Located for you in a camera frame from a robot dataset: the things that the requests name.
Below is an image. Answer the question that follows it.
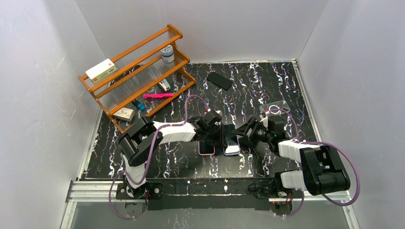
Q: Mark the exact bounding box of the lilac phone case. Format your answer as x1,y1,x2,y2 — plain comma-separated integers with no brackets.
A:
223,134,240,156

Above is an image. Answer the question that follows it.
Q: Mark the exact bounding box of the purple phone black screen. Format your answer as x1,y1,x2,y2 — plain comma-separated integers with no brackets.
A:
199,141,214,155

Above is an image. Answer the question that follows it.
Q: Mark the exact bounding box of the pink phone case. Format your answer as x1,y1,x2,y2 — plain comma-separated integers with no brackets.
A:
198,140,216,156

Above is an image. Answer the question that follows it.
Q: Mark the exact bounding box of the dark teal phone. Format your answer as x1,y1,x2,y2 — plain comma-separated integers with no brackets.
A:
224,124,240,156

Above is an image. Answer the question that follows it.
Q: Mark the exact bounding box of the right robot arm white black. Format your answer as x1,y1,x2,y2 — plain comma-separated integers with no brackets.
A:
232,116,351,196

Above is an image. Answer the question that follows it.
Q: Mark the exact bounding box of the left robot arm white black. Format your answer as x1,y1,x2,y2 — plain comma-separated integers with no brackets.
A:
118,110,227,189

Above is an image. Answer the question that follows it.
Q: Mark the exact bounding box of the clear magsafe phone case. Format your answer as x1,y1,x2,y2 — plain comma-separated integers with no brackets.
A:
259,100,290,117

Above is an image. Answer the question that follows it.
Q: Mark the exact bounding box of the black phone case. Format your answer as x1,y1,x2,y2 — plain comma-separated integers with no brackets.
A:
206,72,233,90

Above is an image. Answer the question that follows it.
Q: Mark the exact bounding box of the white teal stapler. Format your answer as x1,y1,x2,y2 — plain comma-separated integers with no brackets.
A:
158,79,171,92

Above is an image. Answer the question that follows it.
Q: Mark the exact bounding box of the blue black marker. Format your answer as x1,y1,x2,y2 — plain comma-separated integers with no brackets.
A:
131,100,146,111

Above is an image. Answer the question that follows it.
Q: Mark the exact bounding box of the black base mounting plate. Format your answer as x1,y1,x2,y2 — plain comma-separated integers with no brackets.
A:
115,177,305,211

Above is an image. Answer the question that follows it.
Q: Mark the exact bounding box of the orange wooden shelf rack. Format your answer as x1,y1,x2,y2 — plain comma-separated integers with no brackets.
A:
78,24,196,133

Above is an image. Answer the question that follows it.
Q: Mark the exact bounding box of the beige staples box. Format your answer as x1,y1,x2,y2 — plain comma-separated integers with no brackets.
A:
112,107,135,122

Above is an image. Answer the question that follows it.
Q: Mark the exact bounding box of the white blue round jar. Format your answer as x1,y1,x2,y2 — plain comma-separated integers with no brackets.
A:
160,45,174,63

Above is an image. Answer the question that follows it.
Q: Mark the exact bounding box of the white cardboard box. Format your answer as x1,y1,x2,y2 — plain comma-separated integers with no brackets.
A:
85,59,117,83

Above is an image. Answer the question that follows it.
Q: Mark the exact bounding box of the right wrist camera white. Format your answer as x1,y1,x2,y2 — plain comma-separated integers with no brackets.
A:
259,110,270,128

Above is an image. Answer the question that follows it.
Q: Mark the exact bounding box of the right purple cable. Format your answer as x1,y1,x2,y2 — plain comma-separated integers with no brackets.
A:
269,108,362,218

